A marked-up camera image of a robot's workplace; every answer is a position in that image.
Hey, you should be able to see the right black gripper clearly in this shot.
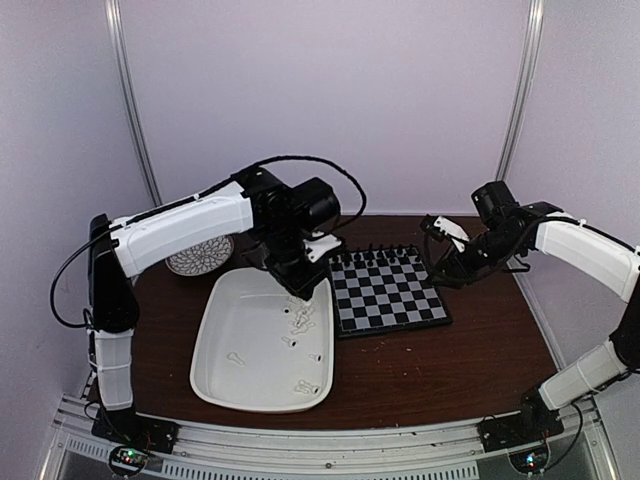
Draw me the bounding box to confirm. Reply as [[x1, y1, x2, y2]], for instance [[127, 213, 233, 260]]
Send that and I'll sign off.
[[426, 226, 524, 289]]

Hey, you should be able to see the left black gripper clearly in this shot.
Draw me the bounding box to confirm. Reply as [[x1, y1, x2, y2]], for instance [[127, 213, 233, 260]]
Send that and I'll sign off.
[[261, 223, 328, 302]]

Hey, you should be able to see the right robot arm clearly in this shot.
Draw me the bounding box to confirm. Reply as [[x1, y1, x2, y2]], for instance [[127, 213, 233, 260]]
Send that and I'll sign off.
[[421, 181, 639, 442]]

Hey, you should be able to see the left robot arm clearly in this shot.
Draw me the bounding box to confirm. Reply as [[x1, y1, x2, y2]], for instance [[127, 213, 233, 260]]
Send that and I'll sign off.
[[89, 167, 342, 444]]

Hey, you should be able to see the black chess pieces row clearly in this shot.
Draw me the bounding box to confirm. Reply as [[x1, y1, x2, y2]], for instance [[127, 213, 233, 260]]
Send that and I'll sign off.
[[329, 244, 422, 271]]

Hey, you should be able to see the white chess piece lone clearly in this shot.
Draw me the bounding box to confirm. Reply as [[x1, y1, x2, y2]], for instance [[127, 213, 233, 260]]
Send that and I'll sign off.
[[226, 352, 246, 366]]

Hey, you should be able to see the white chess piece pair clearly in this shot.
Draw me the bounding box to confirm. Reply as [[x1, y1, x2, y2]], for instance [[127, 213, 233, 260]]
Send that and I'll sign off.
[[294, 380, 321, 395]]

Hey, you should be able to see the black and white chessboard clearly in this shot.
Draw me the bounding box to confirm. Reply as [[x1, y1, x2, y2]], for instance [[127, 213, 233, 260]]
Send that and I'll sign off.
[[328, 255, 453, 339]]

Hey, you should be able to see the patterned ceramic plate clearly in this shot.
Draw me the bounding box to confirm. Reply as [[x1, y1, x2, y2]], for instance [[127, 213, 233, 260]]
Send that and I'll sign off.
[[165, 236, 234, 277]]

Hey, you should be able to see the white rectangular tray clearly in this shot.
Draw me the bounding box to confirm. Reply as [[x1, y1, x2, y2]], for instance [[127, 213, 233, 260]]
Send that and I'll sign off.
[[190, 268, 335, 414]]

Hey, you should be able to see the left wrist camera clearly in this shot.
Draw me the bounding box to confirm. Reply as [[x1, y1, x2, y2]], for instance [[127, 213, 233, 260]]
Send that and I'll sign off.
[[303, 234, 344, 263]]

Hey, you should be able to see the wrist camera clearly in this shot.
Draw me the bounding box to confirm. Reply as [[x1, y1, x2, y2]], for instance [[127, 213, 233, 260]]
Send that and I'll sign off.
[[420, 215, 469, 243], [303, 234, 344, 263]]

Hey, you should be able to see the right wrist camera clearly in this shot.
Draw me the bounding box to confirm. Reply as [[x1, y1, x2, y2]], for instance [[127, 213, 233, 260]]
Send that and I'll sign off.
[[420, 215, 469, 243]]

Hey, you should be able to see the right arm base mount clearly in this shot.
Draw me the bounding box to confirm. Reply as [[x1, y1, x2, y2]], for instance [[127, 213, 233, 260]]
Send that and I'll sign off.
[[477, 413, 564, 453]]

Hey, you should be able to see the front aluminium rail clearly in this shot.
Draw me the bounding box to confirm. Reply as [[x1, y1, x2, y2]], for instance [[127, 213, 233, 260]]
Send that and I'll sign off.
[[39, 389, 616, 480]]

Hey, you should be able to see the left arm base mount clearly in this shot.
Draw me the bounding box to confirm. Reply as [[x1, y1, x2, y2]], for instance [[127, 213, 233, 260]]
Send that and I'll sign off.
[[91, 411, 179, 454]]

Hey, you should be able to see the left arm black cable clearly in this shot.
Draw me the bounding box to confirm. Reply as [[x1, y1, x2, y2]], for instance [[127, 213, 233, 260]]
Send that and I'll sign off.
[[49, 154, 369, 329]]

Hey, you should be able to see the right aluminium frame post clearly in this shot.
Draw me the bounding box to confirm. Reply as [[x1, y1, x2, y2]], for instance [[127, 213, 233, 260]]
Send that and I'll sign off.
[[495, 0, 545, 180]]

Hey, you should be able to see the aluminium frame post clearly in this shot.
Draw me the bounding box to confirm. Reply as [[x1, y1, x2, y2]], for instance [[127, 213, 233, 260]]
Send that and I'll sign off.
[[104, 0, 162, 206], [495, 0, 545, 180]]

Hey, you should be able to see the left aluminium frame post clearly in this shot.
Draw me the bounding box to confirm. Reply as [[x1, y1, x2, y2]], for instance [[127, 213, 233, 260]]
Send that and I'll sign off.
[[104, 0, 162, 206]]

